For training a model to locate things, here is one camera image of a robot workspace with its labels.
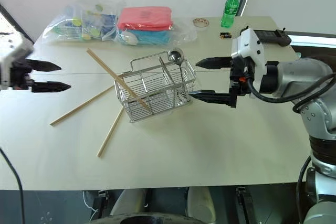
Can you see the black battery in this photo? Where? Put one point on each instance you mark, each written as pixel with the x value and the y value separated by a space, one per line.
pixel 225 34

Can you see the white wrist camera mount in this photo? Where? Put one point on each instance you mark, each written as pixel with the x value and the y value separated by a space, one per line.
pixel 11 51
pixel 248 44

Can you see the clear bag of colourful items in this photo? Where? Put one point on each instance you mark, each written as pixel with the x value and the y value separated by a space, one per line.
pixel 84 22

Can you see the red folded cloth pack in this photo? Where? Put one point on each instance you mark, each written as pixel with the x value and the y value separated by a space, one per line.
pixel 144 17

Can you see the clear plastic bag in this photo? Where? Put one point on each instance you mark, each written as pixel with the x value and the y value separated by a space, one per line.
pixel 185 33

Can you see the green plastic bottle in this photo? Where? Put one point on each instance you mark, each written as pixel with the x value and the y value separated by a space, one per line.
pixel 229 11

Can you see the black handheld device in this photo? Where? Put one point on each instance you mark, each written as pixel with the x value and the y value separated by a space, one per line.
pixel 273 37

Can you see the metal spoon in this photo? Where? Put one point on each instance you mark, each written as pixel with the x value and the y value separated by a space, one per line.
pixel 175 55

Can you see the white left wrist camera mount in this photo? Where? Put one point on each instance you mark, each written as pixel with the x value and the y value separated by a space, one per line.
pixel 11 51

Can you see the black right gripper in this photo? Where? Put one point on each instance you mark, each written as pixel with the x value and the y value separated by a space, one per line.
pixel 240 77

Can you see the blue folded cloth pack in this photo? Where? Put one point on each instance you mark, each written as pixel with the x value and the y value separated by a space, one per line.
pixel 153 36

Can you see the tape roll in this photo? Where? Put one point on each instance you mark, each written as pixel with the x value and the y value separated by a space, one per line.
pixel 201 22

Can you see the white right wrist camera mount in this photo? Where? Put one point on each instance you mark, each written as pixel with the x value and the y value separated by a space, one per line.
pixel 248 44

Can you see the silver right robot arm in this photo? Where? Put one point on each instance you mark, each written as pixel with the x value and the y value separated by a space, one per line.
pixel 295 75

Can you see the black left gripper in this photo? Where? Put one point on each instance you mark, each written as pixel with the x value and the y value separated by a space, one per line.
pixel 19 75

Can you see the white rounded shape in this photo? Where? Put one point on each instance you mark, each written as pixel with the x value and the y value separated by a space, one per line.
pixel 200 203
pixel 128 201

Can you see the wooden chopstick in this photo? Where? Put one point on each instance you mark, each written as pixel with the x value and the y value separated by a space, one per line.
pixel 110 132
pixel 105 67
pixel 81 106

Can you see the black table bracket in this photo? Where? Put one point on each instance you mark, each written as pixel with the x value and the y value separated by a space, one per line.
pixel 103 199
pixel 244 203

